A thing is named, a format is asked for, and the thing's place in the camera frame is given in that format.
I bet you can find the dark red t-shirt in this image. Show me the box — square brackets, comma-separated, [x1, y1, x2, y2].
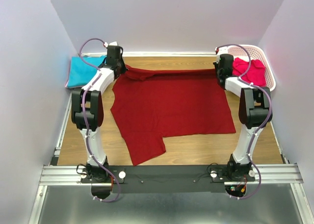
[111, 67, 236, 166]

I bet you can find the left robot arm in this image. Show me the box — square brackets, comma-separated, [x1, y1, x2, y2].
[71, 42, 127, 183]

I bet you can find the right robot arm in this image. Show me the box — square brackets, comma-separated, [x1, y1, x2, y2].
[213, 54, 272, 181]

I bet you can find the magenta t-shirt in basket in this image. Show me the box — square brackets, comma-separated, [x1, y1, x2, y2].
[233, 58, 266, 87]

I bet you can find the pink plastic laundry basket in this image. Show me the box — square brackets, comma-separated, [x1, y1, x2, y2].
[227, 45, 276, 91]

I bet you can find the folded cyan t-shirt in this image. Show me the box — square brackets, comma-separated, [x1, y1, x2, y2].
[68, 56, 113, 90]

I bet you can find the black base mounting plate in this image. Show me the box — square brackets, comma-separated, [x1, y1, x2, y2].
[77, 163, 256, 195]

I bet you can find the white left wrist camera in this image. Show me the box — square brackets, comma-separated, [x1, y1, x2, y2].
[103, 41, 118, 48]

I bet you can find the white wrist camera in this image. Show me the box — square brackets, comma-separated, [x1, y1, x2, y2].
[215, 47, 223, 63]
[103, 41, 118, 48]

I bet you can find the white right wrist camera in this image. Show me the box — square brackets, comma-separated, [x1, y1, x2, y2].
[215, 47, 223, 63]

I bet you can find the aluminium table edge rail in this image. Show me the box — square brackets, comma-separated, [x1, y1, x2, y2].
[78, 51, 218, 57]

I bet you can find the front aluminium rail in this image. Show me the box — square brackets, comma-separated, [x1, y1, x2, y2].
[39, 164, 304, 186]

